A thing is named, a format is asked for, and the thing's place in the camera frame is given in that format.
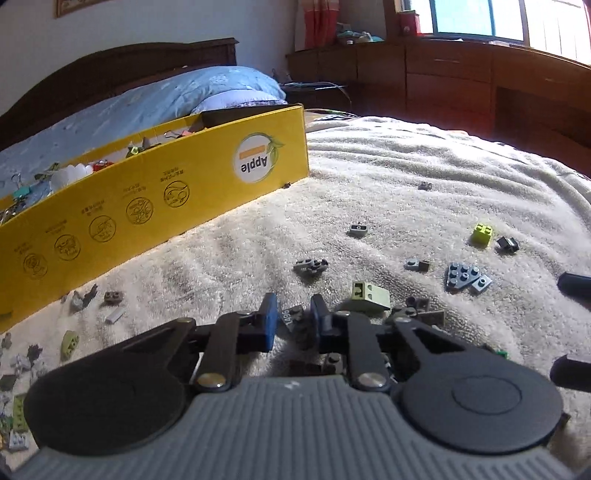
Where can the pile of toy bricks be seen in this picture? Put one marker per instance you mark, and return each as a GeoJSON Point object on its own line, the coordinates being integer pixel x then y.
{"type": "Point", "coordinates": [18, 406]}

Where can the dark nightstand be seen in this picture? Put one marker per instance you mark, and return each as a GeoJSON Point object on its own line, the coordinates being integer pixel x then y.
{"type": "Point", "coordinates": [314, 94]}

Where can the framed wall photo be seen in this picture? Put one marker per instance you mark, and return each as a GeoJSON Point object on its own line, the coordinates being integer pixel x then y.
{"type": "Point", "coordinates": [81, 7]}

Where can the blue floral quilt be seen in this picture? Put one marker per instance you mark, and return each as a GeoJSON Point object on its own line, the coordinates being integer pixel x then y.
{"type": "Point", "coordinates": [152, 101]}

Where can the cluster of dark grey bricks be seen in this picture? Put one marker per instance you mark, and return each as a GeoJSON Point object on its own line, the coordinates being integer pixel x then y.
{"type": "Point", "coordinates": [420, 311]}

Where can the lime green toy brick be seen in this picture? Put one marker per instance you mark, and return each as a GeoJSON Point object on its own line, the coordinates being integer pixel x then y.
{"type": "Point", "coordinates": [482, 234]}

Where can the grey printed toy tile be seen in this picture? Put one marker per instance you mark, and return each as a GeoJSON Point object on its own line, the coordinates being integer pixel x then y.
{"type": "Point", "coordinates": [290, 318]}

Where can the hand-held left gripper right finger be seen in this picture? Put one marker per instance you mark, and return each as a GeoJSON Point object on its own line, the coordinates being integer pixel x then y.
{"type": "Point", "coordinates": [318, 323]}

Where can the clutter on cabinet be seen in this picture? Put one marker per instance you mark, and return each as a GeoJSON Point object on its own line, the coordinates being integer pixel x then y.
{"type": "Point", "coordinates": [360, 36]}

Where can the sage green toy piece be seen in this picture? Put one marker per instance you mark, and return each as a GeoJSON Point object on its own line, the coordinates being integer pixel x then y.
{"type": "Point", "coordinates": [69, 345]}

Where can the patterned curtain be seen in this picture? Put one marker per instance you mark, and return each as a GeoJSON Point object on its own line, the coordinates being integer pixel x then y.
{"type": "Point", "coordinates": [318, 23]}

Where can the dark wooden headboard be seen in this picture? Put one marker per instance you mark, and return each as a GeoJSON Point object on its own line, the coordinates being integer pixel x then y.
{"type": "Point", "coordinates": [92, 74]}

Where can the grey jagged toy piece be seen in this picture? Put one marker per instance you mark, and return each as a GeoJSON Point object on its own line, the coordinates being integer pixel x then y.
{"type": "Point", "coordinates": [83, 297]}

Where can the long wooden cabinet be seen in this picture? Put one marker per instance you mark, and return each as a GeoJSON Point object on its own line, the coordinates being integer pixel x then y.
{"type": "Point", "coordinates": [461, 83]}

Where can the brown-grey studded brick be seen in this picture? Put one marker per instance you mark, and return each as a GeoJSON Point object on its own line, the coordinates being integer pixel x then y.
{"type": "Point", "coordinates": [113, 297]}

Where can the purple pillow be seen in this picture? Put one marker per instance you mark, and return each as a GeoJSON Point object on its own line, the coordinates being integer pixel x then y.
{"type": "Point", "coordinates": [240, 101]}

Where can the white toy bar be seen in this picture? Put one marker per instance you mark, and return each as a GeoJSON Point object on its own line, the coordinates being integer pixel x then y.
{"type": "Point", "coordinates": [114, 316]}

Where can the small grey toy plate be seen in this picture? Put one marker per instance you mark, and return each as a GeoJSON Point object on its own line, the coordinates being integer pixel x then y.
{"type": "Point", "coordinates": [417, 265]}

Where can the red canister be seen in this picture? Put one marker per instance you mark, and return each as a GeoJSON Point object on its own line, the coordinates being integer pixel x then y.
{"type": "Point", "coordinates": [409, 23]}

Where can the dark grey toy figure piece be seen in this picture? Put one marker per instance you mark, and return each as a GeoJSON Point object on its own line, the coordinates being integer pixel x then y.
{"type": "Point", "coordinates": [310, 266]}

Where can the blue-grey square plate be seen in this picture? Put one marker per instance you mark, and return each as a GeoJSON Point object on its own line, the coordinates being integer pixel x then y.
{"type": "Point", "coordinates": [481, 284]}

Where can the grey brick with hole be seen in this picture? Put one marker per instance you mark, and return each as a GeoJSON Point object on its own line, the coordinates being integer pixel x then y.
{"type": "Point", "coordinates": [358, 229]}

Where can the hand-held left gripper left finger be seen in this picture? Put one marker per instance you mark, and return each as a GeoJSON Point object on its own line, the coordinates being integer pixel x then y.
{"type": "Point", "coordinates": [268, 323]}

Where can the blue-grey wedge plate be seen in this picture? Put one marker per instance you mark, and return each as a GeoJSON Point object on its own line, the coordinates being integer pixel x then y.
{"type": "Point", "coordinates": [461, 277]}

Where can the heap of clips and toys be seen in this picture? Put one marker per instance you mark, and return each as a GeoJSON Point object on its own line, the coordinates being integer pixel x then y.
{"type": "Point", "coordinates": [69, 175]}

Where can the window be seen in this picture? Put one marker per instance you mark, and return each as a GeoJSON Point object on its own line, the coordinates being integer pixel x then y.
{"type": "Point", "coordinates": [485, 18]}

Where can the sage green slope brick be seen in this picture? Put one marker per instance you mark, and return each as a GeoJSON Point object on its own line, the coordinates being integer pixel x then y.
{"type": "Point", "coordinates": [369, 297]}

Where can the yellow cardboard box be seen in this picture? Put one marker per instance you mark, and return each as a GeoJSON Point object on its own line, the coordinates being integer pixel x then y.
{"type": "Point", "coordinates": [184, 184]}

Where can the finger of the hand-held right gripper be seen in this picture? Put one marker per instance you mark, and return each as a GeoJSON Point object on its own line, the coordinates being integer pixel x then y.
{"type": "Point", "coordinates": [575, 371]}
{"type": "Point", "coordinates": [577, 286]}

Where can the cream fluffy blanket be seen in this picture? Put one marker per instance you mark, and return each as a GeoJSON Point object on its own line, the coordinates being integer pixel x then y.
{"type": "Point", "coordinates": [415, 161]}

